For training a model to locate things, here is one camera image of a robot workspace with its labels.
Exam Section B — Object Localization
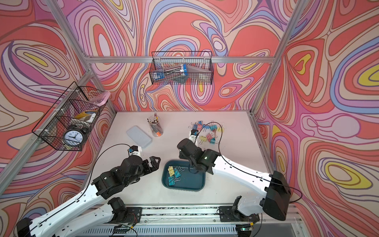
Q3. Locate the black alarm clock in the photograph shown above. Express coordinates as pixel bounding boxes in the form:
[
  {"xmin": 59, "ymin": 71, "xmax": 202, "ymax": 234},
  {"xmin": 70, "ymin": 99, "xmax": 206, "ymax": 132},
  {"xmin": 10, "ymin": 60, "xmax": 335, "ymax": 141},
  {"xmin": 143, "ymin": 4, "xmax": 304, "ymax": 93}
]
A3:
[{"xmin": 63, "ymin": 124, "xmax": 88, "ymax": 147}]

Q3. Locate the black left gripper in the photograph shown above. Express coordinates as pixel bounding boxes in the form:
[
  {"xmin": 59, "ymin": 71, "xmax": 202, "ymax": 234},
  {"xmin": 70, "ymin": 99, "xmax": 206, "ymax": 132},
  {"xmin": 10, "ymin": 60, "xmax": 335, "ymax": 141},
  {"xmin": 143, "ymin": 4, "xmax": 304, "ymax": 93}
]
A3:
[{"xmin": 123, "ymin": 155, "xmax": 161, "ymax": 188}]

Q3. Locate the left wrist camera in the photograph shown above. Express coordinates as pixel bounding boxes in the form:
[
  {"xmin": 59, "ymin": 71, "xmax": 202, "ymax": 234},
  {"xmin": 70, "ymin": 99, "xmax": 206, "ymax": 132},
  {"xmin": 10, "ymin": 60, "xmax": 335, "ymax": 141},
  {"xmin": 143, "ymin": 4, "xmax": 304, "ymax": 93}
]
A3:
[{"xmin": 128, "ymin": 145, "xmax": 142, "ymax": 157}]

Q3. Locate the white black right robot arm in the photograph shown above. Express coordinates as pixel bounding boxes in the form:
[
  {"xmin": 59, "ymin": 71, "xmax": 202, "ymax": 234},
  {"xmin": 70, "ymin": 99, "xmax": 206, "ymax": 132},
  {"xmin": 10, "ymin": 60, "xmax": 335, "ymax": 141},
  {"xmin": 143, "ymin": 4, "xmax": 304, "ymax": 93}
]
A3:
[{"xmin": 177, "ymin": 138, "xmax": 295, "ymax": 221}]

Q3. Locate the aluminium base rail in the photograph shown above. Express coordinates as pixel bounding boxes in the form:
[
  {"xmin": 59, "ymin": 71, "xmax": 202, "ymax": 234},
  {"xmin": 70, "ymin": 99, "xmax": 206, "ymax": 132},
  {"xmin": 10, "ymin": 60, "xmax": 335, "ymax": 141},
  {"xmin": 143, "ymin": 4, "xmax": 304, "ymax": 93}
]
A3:
[{"xmin": 50, "ymin": 204, "xmax": 309, "ymax": 237}]

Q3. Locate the teal binder clip on table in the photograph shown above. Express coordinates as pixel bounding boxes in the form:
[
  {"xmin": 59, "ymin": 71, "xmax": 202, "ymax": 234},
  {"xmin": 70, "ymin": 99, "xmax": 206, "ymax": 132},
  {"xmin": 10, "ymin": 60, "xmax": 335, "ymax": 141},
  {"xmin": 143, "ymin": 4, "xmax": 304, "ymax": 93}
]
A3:
[{"xmin": 209, "ymin": 122, "xmax": 217, "ymax": 131}]

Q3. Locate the black wire basket back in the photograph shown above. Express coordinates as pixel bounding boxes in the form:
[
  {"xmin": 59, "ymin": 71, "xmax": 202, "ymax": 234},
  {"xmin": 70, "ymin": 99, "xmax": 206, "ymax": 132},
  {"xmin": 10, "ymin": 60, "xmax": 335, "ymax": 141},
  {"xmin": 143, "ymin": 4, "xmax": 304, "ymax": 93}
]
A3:
[{"xmin": 149, "ymin": 50, "xmax": 214, "ymax": 85}]

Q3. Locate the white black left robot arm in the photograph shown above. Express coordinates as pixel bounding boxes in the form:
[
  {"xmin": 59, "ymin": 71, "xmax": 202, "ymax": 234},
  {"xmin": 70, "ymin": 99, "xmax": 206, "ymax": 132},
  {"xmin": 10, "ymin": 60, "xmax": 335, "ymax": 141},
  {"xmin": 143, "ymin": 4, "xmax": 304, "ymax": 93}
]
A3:
[{"xmin": 16, "ymin": 146, "xmax": 161, "ymax": 237}]

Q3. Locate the yellow white box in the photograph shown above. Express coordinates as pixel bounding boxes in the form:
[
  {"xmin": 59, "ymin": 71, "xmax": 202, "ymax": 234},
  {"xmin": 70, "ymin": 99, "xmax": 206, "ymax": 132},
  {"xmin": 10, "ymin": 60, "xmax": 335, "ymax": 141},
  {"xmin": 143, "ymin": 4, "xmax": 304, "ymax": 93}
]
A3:
[{"xmin": 74, "ymin": 111, "xmax": 97, "ymax": 123}]

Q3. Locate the translucent blue box lid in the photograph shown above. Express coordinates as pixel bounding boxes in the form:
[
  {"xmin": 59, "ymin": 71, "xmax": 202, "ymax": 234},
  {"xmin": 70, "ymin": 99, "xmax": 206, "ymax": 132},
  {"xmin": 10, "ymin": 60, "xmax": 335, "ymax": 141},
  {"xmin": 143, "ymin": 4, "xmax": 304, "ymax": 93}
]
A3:
[{"xmin": 126, "ymin": 125, "xmax": 153, "ymax": 148}]

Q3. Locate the clear cup with pens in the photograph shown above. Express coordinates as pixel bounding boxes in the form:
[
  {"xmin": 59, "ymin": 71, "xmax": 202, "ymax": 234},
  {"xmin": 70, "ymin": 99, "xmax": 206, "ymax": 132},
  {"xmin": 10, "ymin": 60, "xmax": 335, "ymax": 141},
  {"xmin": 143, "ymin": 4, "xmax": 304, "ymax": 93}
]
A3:
[{"xmin": 147, "ymin": 112, "xmax": 163, "ymax": 137}]

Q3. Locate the black wire basket left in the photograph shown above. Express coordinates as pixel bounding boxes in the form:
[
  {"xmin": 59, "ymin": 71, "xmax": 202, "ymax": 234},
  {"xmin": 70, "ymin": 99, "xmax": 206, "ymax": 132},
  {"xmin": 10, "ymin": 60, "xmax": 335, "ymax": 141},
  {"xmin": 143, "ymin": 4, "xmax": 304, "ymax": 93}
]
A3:
[{"xmin": 32, "ymin": 82, "xmax": 105, "ymax": 152}]

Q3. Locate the dark teal storage tray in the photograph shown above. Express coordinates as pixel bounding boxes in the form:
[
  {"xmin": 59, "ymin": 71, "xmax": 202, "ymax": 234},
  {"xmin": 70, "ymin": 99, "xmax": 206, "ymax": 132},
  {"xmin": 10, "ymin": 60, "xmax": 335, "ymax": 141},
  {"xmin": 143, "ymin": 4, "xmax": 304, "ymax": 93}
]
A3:
[{"xmin": 161, "ymin": 160, "xmax": 206, "ymax": 192}]

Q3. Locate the pink plastic item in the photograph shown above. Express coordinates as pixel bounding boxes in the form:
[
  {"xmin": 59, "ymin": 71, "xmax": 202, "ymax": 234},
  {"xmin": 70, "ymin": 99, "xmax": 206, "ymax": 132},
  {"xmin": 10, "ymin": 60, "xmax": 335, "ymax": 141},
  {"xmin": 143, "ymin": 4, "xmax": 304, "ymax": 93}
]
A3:
[{"xmin": 89, "ymin": 91, "xmax": 111, "ymax": 107}]

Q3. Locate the black wire basket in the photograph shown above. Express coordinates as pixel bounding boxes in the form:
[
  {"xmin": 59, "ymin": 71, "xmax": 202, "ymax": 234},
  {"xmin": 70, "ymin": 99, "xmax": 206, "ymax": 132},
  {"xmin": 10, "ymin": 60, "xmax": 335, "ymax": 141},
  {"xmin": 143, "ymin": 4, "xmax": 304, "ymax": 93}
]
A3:
[
  {"xmin": 32, "ymin": 82, "xmax": 105, "ymax": 152},
  {"xmin": 149, "ymin": 50, "xmax": 214, "ymax": 85}
]

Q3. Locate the green yellow binder clip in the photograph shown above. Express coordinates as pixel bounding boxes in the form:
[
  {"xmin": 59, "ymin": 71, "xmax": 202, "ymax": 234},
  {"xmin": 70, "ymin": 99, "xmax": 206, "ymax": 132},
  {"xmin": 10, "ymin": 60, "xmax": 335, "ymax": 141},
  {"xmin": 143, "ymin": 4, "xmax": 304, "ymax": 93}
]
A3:
[{"xmin": 199, "ymin": 136, "xmax": 208, "ymax": 145}]

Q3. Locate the clear tube with pens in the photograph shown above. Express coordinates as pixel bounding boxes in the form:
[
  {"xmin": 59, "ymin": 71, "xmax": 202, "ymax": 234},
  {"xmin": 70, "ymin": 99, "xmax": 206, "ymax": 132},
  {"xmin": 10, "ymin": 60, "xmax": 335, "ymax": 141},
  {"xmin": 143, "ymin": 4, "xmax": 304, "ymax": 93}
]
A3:
[{"xmin": 153, "ymin": 64, "xmax": 188, "ymax": 80}]

